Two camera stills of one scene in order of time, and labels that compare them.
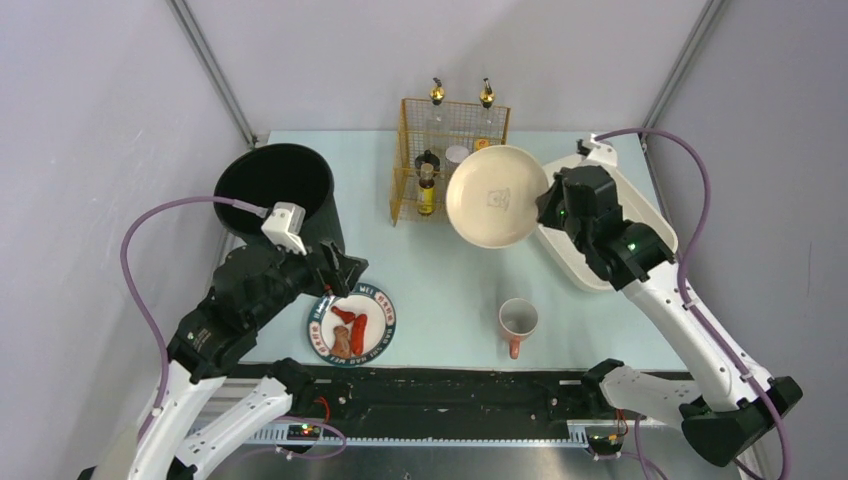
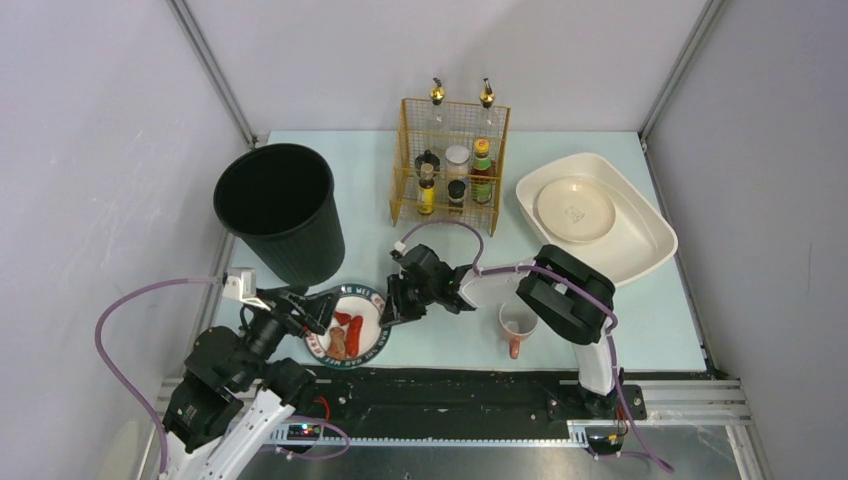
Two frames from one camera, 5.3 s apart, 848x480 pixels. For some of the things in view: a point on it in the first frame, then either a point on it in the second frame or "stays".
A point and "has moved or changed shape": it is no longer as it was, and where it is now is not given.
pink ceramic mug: (518, 318) stays
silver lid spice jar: (454, 155) stays
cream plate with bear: (492, 194) has moved or changed shape
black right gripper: (553, 204) → (405, 291)
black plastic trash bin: (268, 174) stays
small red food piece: (346, 316) stays
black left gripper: (337, 270) → (295, 312)
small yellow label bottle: (426, 195) stays
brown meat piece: (342, 345) stays
